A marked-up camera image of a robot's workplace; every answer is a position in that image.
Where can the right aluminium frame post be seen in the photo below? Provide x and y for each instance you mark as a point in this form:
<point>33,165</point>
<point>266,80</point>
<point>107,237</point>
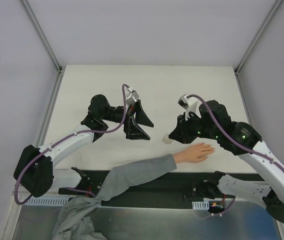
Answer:
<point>259,33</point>

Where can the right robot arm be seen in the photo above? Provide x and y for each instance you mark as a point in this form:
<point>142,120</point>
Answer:
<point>210,120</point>

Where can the grey shirt sleeve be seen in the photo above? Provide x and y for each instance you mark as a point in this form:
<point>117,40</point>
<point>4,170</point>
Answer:
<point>73,222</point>

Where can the left aluminium frame post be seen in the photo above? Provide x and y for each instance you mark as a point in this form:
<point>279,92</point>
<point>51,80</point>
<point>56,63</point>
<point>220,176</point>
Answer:
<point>41,35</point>

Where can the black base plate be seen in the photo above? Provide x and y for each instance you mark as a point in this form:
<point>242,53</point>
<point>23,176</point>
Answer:
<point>174,190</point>

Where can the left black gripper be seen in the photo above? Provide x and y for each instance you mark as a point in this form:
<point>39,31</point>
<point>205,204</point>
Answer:
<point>129,120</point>

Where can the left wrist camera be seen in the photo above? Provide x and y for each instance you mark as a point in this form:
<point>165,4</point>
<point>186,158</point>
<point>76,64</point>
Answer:
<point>131,96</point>

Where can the aluminium frame post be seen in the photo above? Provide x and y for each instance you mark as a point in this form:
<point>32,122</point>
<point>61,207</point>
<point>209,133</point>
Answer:
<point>41,35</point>
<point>259,33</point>

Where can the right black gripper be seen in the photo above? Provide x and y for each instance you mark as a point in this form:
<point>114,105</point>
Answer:
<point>188,126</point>

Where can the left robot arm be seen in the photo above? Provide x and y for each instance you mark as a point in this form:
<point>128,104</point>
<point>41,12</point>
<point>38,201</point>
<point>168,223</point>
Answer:
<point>36,171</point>

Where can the mannequin hand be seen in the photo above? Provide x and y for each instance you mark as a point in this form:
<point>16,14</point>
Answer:
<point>194,154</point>

